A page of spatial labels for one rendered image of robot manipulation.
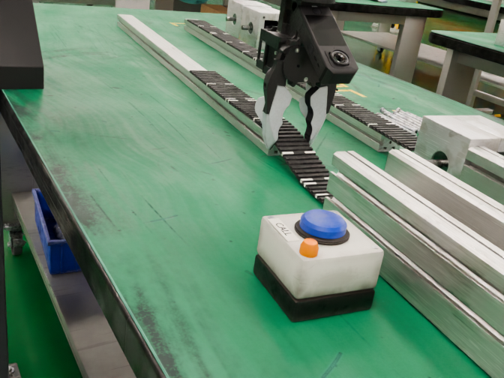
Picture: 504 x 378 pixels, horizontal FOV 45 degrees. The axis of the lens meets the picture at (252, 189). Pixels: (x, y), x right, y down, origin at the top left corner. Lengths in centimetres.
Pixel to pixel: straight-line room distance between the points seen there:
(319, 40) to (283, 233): 32
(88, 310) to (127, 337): 96
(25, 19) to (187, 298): 70
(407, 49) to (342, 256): 327
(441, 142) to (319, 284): 36
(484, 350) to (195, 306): 23
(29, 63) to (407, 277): 72
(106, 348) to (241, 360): 91
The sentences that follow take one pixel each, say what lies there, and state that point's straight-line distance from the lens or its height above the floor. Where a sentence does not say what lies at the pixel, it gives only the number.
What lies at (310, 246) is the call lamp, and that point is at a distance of 47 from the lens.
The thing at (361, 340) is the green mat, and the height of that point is 78.
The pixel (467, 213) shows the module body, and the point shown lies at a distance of 60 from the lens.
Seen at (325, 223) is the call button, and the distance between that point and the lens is 51.
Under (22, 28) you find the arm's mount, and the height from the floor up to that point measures 87.
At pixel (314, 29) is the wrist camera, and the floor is 97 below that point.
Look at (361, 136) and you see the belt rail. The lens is 98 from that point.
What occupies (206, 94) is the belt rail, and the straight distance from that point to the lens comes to 107.
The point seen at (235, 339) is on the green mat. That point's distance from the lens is 48.
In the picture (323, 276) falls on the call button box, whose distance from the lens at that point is 49.
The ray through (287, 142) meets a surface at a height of 81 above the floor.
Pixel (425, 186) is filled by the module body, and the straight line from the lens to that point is 64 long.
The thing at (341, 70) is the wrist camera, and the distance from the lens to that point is 73.
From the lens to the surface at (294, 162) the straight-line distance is 79.
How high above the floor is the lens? 107
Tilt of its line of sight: 23 degrees down
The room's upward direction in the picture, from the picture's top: 8 degrees clockwise
